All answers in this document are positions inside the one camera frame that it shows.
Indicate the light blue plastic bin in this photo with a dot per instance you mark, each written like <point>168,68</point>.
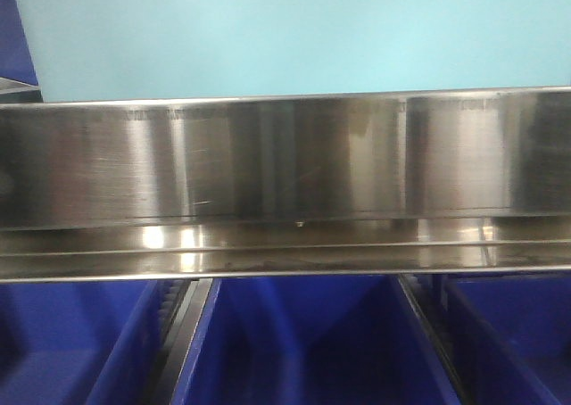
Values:
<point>132,49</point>

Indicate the dark blue bin bottom middle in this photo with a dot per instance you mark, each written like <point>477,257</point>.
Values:
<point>311,340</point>

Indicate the dark blue bin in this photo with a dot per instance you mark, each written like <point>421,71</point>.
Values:
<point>79,343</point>
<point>511,337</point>
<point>16,61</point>
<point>311,340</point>

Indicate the dark blue bin bottom right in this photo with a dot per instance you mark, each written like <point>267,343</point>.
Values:
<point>511,337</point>

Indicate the dark blue bin bottom left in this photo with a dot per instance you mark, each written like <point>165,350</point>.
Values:
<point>79,343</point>

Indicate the dark blue bin lower left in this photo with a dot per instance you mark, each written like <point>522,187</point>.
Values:
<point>16,61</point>

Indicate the stainless steel shelf front rail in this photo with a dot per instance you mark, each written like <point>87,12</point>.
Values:
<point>413,182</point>

